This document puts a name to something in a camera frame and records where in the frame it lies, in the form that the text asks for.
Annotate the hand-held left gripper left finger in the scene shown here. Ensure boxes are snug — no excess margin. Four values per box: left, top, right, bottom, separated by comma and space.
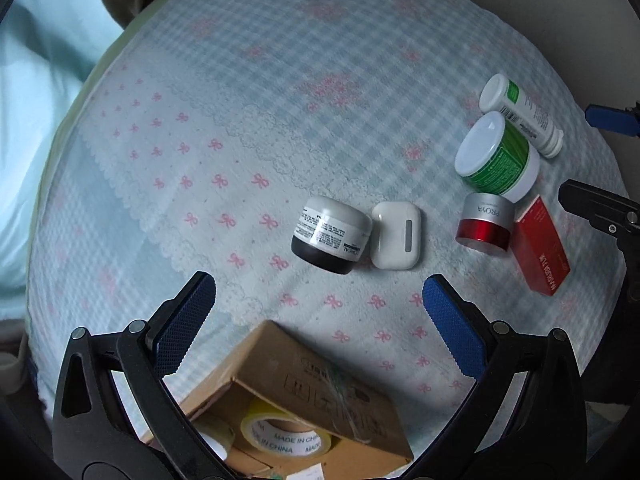
51, 271, 217, 480

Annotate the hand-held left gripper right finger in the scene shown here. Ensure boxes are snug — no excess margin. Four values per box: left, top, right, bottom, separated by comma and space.
400, 274, 587, 480

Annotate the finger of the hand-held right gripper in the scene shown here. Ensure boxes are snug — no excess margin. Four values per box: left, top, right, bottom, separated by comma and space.
558, 179, 640, 248
585, 104, 640, 137

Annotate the red carton box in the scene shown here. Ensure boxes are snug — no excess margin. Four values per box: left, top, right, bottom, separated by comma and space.
513, 195, 572, 298

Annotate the white bottle with green label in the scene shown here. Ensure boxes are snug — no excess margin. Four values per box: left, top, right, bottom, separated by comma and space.
479, 73, 564, 159

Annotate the red and silver cream jar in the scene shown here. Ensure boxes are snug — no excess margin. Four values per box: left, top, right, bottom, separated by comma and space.
455, 192, 516, 261

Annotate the white earbuds case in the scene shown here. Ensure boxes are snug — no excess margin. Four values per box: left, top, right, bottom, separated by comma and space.
371, 201, 421, 269

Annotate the green jar with white lid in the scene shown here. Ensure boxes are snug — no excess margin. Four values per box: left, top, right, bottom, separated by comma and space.
454, 111, 542, 205

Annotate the brown cardboard box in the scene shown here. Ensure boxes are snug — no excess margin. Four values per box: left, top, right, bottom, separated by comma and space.
142, 319, 415, 480

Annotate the black and white cream jar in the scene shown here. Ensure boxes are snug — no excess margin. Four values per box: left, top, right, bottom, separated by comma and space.
291, 196, 373, 276

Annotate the clear tape roll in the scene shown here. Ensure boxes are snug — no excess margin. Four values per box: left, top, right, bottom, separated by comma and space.
192, 422, 236, 461

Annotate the yellow printed tape roll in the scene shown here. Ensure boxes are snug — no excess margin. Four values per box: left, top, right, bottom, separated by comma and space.
240, 400, 334, 459

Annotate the white paper slip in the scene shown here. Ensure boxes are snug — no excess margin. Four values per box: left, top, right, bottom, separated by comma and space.
270, 464, 326, 480

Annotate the light blue pillow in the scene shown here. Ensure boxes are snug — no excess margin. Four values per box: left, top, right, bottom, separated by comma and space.
0, 0, 127, 311

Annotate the checked blanket with pink bows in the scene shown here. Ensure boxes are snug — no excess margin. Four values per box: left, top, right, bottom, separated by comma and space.
25, 0, 632, 480

